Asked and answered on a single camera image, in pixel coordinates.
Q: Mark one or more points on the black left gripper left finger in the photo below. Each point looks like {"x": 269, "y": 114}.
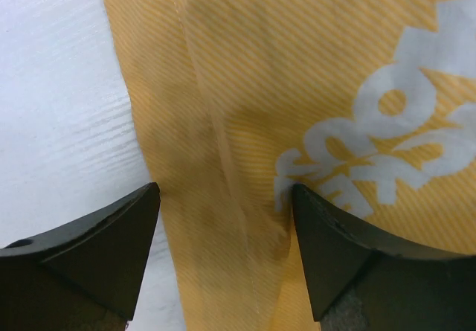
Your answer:
{"x": 83, "y": 275}

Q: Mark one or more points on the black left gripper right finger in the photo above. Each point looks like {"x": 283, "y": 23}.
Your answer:
{"x": 360, "y": 277}

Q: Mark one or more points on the yellow pillowcase with blue lining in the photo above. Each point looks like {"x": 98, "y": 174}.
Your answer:
{"x": 371, "y": 103}

